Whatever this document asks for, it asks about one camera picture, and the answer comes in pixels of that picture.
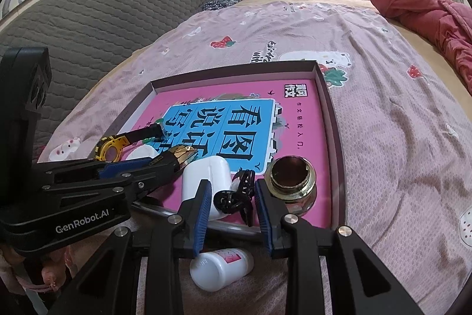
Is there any large white jar lid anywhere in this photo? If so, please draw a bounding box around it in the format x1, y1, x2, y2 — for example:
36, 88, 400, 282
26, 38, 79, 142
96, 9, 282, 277
126, 144, 158, 161

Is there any yellow black wristwatch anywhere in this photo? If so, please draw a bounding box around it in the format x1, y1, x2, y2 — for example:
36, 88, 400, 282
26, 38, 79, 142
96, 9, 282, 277
94, 123, 165, 162

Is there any black gold lighter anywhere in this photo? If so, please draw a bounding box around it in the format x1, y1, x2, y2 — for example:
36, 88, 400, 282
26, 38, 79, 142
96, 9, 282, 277
148, 145, 198, 172

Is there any white earbuds case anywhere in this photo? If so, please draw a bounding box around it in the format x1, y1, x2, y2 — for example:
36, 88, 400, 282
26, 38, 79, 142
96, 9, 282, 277
181, 155, 234, 222

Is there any black key bundle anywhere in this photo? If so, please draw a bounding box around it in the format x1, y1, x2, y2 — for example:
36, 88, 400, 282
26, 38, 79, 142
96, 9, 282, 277
213, 169, 255, 227

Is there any small white pill bottle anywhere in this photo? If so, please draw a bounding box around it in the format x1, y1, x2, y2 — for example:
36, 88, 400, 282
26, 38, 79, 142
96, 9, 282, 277
190, 248, 254, 293

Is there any brass metal fitting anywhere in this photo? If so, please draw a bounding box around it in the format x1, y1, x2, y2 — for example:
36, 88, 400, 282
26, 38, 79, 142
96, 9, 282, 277
264, 155, 317, 216

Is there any person's left hand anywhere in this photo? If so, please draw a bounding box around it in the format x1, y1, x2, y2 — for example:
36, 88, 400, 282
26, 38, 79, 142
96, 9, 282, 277
1, 245, 76, 295

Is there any pink blue book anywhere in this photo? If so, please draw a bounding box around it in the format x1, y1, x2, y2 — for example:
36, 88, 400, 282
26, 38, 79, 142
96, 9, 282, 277
122, 78, 331, 227

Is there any grey quilted headboard cover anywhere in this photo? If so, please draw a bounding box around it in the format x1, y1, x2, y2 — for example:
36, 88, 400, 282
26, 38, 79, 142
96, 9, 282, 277
1, 0, 212, 157

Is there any pink patterned bed sheet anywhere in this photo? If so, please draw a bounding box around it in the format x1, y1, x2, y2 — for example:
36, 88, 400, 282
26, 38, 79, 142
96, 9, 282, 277
40, 1, 471, 314

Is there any dark patterned cloth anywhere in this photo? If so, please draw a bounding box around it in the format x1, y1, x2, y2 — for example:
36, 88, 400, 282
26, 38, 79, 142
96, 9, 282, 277
201, 0, 242, 11

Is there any red quilted comforter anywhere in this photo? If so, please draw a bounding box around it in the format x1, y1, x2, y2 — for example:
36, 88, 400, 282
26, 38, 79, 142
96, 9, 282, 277
370, 0, 471, 90

